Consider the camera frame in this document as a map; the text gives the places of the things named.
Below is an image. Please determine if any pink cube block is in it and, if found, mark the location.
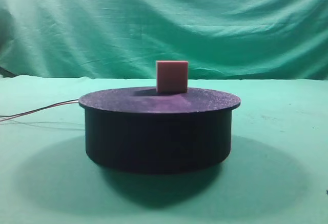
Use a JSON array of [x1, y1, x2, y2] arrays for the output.
[[156, 60, 189, 93]]

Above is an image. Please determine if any black round turntable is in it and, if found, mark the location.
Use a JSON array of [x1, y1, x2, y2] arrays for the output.
[[78, 87, 241, 174]]

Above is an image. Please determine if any green backdrop cloth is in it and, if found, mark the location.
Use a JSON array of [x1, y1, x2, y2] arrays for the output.
[[1, 0, 327, 80]]

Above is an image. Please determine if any black turntable wire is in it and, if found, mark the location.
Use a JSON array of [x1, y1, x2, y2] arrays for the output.
[[0, 98, 80, 118]]

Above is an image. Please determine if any red turntable wire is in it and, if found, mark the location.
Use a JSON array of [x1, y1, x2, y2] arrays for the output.
[[0, 100, 80, 123]]

